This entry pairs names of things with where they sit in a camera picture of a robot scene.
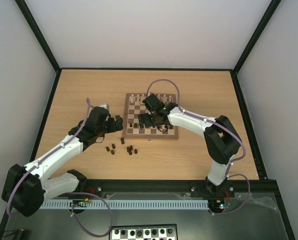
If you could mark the dark chess piece by board corner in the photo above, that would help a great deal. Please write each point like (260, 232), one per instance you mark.
(122, 141)

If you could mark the black frame post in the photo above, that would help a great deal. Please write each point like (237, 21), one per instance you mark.
(265, 19)
(23, 7)

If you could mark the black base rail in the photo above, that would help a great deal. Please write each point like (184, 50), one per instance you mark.
(196, 188)

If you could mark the wooden chess board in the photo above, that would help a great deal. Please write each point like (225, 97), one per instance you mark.
(131, 113)

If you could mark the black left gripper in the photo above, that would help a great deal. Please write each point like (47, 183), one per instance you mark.
(119, 123)

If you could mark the grey slotted cable duct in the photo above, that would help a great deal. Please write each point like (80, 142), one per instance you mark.
(66, 204)

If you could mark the small printed chess board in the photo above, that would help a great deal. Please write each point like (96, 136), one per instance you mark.
(143, 232)

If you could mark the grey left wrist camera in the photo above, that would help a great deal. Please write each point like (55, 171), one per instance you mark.
(104, 105)

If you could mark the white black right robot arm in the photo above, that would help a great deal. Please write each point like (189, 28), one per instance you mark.
(222, 140)

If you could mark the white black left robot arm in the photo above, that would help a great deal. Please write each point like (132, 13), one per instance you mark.
(27, 187)

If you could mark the dark chess piece table centre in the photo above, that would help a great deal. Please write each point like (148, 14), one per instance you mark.
(130, 148)

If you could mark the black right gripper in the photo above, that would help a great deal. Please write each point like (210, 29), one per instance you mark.
(146, 120)

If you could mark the black frame post back right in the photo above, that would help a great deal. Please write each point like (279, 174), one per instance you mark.
(265, 19)

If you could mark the black frame post back left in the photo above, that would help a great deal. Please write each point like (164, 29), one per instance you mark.
(23, 7)

